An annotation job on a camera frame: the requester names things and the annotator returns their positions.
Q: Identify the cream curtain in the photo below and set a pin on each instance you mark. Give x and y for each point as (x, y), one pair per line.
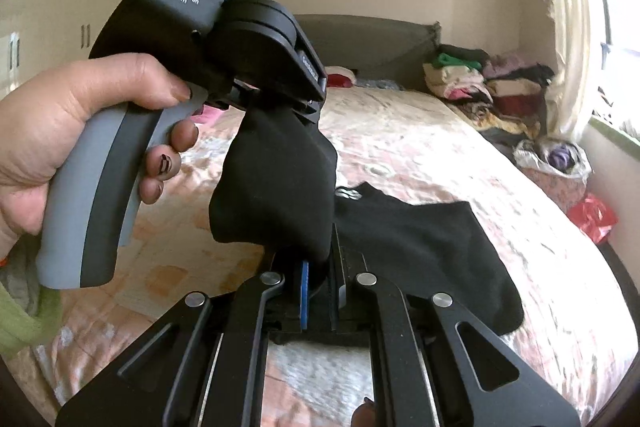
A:
(573, 91)

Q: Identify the grey headboard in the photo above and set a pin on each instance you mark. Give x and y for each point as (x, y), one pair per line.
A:
(374, 48)

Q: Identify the black sweater with orange cuffs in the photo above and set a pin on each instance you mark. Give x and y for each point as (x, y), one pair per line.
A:
(278, 190)

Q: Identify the red plastic bag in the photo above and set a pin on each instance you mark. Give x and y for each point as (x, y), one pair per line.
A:
(593, 217)

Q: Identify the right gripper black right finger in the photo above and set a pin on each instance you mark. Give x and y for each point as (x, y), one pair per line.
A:
(337, 279)

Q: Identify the right hand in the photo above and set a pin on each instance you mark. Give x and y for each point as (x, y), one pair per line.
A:
(365, 414)

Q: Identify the floral bag with clothes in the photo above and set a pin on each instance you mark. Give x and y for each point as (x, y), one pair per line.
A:
(559, 168)

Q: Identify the pink white bedspread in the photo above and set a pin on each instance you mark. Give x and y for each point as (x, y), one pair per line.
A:
(577, 331)

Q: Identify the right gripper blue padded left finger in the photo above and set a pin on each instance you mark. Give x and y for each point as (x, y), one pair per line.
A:
(304, 296)

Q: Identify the green sleeve left forearm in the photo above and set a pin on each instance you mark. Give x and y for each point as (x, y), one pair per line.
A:
(30, 313)

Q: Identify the pink quilt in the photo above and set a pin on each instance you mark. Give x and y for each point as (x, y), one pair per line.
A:
(207, 115)

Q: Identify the folded clothes pile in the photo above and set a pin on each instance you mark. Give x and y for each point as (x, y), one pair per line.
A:
(490, 92)

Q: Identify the red white folded clothes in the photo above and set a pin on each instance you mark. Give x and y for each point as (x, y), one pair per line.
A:
(340, 77)

